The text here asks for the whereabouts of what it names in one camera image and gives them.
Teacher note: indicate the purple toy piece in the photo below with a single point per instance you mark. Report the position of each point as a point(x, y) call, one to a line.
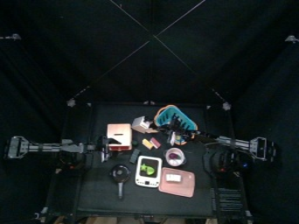
point(174, 156)

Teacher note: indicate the grey frame corner connector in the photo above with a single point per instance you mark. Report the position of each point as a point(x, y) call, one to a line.
point(291, 38)
point(71, 102)
point(15, 37)
point(226, 106)

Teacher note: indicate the white card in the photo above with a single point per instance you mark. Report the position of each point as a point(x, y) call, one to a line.
point(172, 140)

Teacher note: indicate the yellow toy block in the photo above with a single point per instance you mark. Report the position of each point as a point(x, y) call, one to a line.
point(147, 144)

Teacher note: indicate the black toy frying pan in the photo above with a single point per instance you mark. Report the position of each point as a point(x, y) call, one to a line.
point(120, 173)

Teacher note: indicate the pink cutting board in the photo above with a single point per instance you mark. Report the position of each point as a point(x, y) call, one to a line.
point(183, 188)

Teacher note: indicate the pink toy block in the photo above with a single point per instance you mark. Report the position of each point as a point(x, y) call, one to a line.
point(155, 143)

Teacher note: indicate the black rectangular block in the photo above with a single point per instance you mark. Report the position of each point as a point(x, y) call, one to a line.
point(135, 156)

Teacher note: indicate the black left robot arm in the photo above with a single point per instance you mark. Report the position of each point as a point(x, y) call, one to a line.
point(47, 147)

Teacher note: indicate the white segmented toy block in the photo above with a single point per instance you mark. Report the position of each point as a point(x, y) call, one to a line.
point(174, 178)

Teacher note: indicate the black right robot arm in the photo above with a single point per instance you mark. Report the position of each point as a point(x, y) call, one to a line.
point(240, 143)

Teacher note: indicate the small white toy box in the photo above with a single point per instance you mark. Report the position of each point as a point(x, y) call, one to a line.
point(140, 124)

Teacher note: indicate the white round cup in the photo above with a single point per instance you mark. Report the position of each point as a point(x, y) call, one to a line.
point(175, 162)

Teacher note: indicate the white toy tablet green picture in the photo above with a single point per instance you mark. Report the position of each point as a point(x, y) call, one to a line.
point(148, 172)

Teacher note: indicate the teal basket with orange rim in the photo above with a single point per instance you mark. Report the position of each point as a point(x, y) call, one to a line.
point(167, 115)

